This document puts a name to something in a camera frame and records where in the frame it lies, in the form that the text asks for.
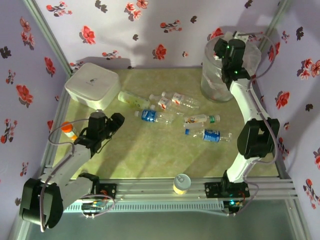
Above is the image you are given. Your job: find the green-label clear bottle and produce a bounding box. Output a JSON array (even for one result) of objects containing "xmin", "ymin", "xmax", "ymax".
[{"xmin": 117, "ymin": 90, "xmax": 152, "ymax": 110}]

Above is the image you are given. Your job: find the blue-capped blue-label bottle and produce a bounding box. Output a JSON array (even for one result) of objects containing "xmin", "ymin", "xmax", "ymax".
[{"xmin": 184, "ymin": 128, "xmax": 233, "ymax": 144}]

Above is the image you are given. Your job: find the clear plastic lined bin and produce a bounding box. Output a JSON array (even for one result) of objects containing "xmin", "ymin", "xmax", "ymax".
[{"xmin": 200, "ymin": 37, "xmax": 262, "ymax": 103}]

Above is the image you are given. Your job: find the orange-capped small bottle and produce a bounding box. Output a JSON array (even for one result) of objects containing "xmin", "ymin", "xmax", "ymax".
[{"xmin": 61, "ymin": 121, "xmax": 79, "ymax": 141}]

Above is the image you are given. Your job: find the white square lidded container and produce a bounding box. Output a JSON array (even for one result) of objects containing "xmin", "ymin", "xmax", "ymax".
[{"xmin": 64, "ymin": 62, "xmax": 120, "ymax": 110}]

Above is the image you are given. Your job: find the small circuit board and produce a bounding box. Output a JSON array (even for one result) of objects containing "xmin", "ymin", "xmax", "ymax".
[
  {"xmin": 226, "ymin": 199, "xmax": 243, "ymax": 210},
  {"xmin": 82, "ymin": 201, "xmax": 106, "ymax": 212}
]

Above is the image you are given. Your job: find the yellow tin can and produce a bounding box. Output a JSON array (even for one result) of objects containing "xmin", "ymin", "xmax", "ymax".
[{"xmin": 172, "ymin": 173, "xmax": 192, "ymax": 195}]

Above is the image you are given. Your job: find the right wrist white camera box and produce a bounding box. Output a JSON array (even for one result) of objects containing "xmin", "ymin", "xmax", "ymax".
[{"xmin": 224, "ymin": 30, "xmax": 250, "ymax": 42}]

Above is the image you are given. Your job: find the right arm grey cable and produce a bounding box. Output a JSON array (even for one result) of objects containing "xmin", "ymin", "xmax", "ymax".
[{"xmin": 228, "ymin": 33, "xmax": 281, "ymax": 218}]

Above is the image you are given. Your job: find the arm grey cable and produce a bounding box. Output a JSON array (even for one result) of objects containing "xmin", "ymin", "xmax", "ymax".
[
  {"xmin": 228, "ymin": 33, "xmax": 281, "ymax": 218},
  {"xmin": 39, "ymin": 118, "xmax": 116, "ymax": 232}
]

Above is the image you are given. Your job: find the aluminium side rail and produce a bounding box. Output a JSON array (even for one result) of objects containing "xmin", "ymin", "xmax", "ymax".
[
  {"xmin": 39, "ymin": 88, "xmax": 72, "ymax": 182},
  {"xmin": 249, "ymin": 73, "xmax": 292, "ymax": 180}
]

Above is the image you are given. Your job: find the left arm grey cable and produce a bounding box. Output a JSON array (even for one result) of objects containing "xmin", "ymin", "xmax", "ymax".
[{"xmin": 39, "ymin": 118, "xmax": 116, "ymax": 232}]

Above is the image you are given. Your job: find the aluminium corner post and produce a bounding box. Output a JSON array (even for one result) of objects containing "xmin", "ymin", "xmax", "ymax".
[
  {"xmin": 22, "ymin": 0, "xmax": 75, "ymax": 76},
  {"xmin": 257, "ymin": 0, "xmax": 295, "ymax": 51}
]

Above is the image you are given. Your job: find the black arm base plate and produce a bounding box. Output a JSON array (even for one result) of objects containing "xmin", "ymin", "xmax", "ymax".
[
  {"xmin": 204, "ymin": 181, "xmax": 251, "ymax": 199},
  {"xmin": 82, "ymin": 183, "xmax": 118, "ymax": 201}
]

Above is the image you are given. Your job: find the aluminium profile rail beam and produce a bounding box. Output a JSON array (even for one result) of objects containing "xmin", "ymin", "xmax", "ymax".
[{"xmin": 23, "ymin": 177, "xmax": 298, "ymax": 201}]

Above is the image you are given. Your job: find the white slotted cable duct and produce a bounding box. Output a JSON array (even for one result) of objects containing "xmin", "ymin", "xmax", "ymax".
[{"xmin": 62, "ymin": 201, "xmax": 225, "ymax": 213}]

